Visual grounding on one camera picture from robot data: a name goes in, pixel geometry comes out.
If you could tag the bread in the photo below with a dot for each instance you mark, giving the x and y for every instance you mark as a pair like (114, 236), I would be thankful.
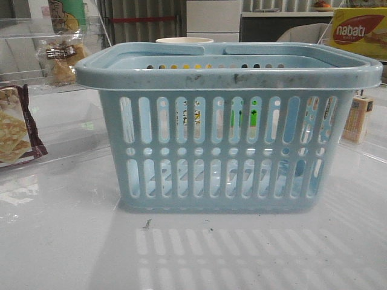
(59, 54)

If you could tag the light blue plastic basket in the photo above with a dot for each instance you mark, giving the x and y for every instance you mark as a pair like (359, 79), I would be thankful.
(167, 112)

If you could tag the green labelled package behind basket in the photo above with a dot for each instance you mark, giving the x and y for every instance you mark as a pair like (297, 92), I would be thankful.
(236, 119)

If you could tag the beige tissue pack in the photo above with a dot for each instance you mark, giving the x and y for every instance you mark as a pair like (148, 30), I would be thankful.
(356, 125)

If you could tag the white drawer cabinet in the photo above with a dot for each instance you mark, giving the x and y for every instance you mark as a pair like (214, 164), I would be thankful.
(216, 20)

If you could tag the clear acrylic left shelf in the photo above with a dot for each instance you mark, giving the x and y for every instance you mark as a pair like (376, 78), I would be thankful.
(65, 120)

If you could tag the clear acrylic shelf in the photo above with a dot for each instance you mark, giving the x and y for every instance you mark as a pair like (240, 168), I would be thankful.
(65, 120)
(374, 143)

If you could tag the clear acrylic right shelf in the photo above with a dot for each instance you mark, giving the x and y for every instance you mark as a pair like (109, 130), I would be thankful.
(374, 143)

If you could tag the brown cracker snack package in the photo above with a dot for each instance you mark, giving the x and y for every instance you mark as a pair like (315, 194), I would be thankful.
(20, 142)

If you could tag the green yellow cartoon package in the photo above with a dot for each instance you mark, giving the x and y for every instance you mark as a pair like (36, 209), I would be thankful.
(67, 16)

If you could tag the yellow nabati wafer box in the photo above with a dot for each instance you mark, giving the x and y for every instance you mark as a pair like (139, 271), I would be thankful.
(360, 30)

